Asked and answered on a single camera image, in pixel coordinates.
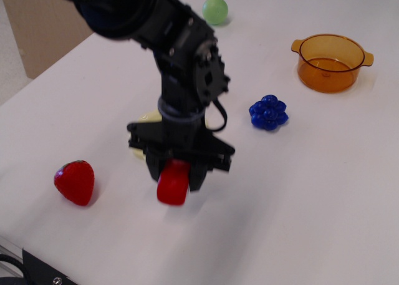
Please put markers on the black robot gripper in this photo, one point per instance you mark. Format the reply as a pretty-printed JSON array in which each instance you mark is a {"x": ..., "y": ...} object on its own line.
[{"x": 206, "y": 153}]

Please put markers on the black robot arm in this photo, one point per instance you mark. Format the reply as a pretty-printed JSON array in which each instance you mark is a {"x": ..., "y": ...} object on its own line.
[{"x": 192, "y": 77}]

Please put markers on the pale yellow scalloped plate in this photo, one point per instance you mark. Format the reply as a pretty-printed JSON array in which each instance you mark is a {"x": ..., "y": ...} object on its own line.
[{"x": 149, "y": 116}]

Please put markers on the red toy strawberry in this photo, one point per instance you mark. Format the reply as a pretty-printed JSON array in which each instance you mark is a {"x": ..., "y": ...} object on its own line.
[{"x": 75, "y": 181}]

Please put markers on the blue toy grape bunch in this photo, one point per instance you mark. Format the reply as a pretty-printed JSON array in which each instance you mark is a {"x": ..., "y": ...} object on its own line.
[{"x": 268, "y": 113}]

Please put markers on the green toy ball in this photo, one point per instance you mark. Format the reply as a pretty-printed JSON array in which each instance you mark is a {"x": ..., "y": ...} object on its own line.
[{"x": 215, "y": 12}]

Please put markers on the orange transparent toy pot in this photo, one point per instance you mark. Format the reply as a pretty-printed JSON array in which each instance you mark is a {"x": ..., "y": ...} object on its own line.
[{"x": 330, "y": 63}]

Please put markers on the wooden cabinet panel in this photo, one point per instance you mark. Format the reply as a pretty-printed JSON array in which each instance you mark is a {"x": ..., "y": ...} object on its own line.
[{"x": 45, "y": 31}]

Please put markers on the black metal corner bracket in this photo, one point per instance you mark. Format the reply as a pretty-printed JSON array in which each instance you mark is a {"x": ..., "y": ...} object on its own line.
[{"x": 42, "y": 273}]

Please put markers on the aluminium table frame rail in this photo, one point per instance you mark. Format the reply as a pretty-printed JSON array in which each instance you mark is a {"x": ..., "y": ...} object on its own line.
[{"x": 10, "y": 249}]

